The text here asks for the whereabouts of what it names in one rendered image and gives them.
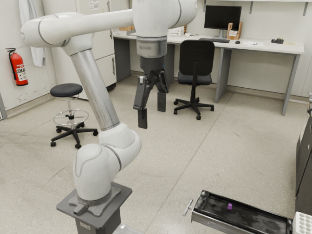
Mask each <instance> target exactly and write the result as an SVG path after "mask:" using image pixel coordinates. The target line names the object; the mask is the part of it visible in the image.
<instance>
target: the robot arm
mask: <svg viewBox="0 0 312 234"><path fill-rule="evenodd" d="M197 8H198V7H197V0H132V9H128V10H121V11H114V12H108V13H98V14H92V15H83V14H80V13H56V14H51V15H46V16H42V17H39V18H36V19H32V20H29V21H27V22H26V23H25V24H24V25H23V26H22V28H21V30H20V35H21V38H22V39H23V41H24V42H25V43H26V44H27V45H29V46H31V47H35V48H42V47H60V48H61V49H62V50H63V51H64V52H65V53H66V54H67V55H68V56H69V57H71V60H72V62H73V65H74V67H75V69H76V72H77V74H78V77H79V79H80V82H81V84H82V86H83V89H84V91H85V93H86V96H87V98H88V100H89V103H90V105H91V108H92V110H93V113H94V115H95V117H96V120H97V122H98V125H99V127H100V129H101V130H100V132H99V135H98V138H99V144H97V143H91V144H87V145H84V146H82V147H81V148H80V149H79V150H78V151H77V152H76V154H75V157H74V160H73V177H74V182H75V187H76V190H77V194H76V195H75V196H74V197H72V198H71V199H69V201H68V203H69V205H71V206H76V208H75V210H74V211H73V213H74V214H75V216H79V215H80V214H82V213H83V212H84V211H87V212H89V213H91V214H93V215H94V216H95V217H100V216H101V215H102V213H103V211H104V210H105V209H106V208H107V207H108V206H109V204H110V203H111V202H112V201H113V200H114V199H115V198H116V197H117V196H118V195H119V194H121V189H120V188H115V187H112V186H111V182H112V181H113V180H114V178H115V176H116V175H117V174H118V172H119V171H121V170H123V169H124V168H126V167H127V166H128V165H129V164H130V163H131V162H132V161H133V160H134V159H135V158H136V157H137V156H138V154H139V152H140V150H141V147H142V141H141V138H140V136H139V135H138V134H137V133H136V132H135V131H133V130H131V129H129V127H128V126H127V125H126V124H124V123H122V122H120V121H119V119H118V116H117V114H116V111H115V108H114V106H113V103H112V101H111V98H110V96H109V94H108V91H107V89H106V86H105V84H104V81H103V78H102V76H101V73H100V71H99V68H98V65H97V63H96V61H95V58H94V56H93V53H92V51H91V49H92V47H93V43H92V39H93V37H94V35H95V33H96V32H101V31H106V30H111V29H116V28H121V27H127V26H133V25H134V27H135V30H136V46H137V54H138V55H140V56H139V58H140V68H141V69H143V71H144V73H143V76H138V82H137V89H136V95H135V100H134V105H133V109H135V110H137V113H138V127H139V128H143V129H147V128H148V125H147V124H148V123H147V108H146V103H147V101H148V98H149V94H150V91H151V90H152V89H153V86H154V85H156V87H157V89H158V91H159V92H158V93H157V111H161V112H165V111H166V93H168V92H169V91H168V89H169V86H168V82H167V78H166V74H165V66H164V55H165V54H166V53H167V39H168V37H167V33H168V29H174V28H178V27H182V26H185V25H187V24H189V23H190V22H192V21H193V20H194V18H195V17H196V15H197V12H198V10H197Z"/></svg>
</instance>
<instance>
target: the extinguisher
mask: <svg viewBox="0 0 312 234"><path fill-rule="evenodd" d="M5 49H7V50H8V49H12V50H9V51H7V52H9V60H10V63H11V67H12V71H13V75H14V80H15V82H16V85H17V86H25V85H28V84H29V83H28V80H27V76H26V71H25V67H24V63H23V59H22V57H21V56H20V55H18V54H17V53H16V48H5ZM11 52H13V54H10V53H11Z"/></svg>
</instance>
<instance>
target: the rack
mask: <svg viewBox="0 0 312 234"><path fill-rule="evenodd" d="M292 234H312V216H310V215H307V214H304V213H301V212H296V214H295V217H294V219H293V222H292Z"/></svg>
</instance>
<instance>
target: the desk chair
mask: <svg viewBox="0 0 312 234"><path fill-rule="evenodd" d="M214 52H215V45H214V43H213V42H212V41H211V40H196V39H187V40H184V41H183V42H182V43H181V45H180V60H179V72H178V78H177V80H175V81H176V82H178V83H179V84H182V85H191V86H192V90H191V96H190V101H186V100H182V99H177V98H176V99H175V101H174V105H177V104H178V102H180V103H183V104H185V105H182V106H179V107H176V108H174V114H177V110H181V109H185V108H189V107H192V108H193V110H194V111H195V112H196V113H197V114H198V115H197V117H196V119H198V120H200V119H201V116H200V115H201V113H200V111H199V110H198V108H197V107H211V109H210V111H214V105H212V104H202V103H198V102H199V101H200V100H199V97H197V98H195V88H196V87H197V86H200V85H210V84H214V83H212V78H211V74H210V73H211V72H212V68H213V60H214Z"/></svg>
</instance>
